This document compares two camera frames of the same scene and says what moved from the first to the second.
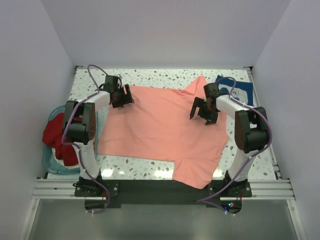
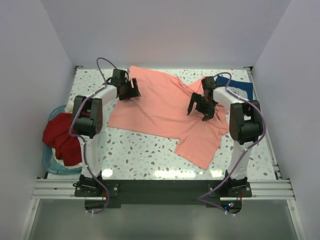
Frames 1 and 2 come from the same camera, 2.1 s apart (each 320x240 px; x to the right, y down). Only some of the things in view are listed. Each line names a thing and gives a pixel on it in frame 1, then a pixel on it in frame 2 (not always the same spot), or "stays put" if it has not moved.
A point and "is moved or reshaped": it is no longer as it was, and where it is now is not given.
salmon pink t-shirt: x=157 y=128 is moved or reshaped
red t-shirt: x=53 y=135 stays put
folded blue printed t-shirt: x=243 y=91 stays put
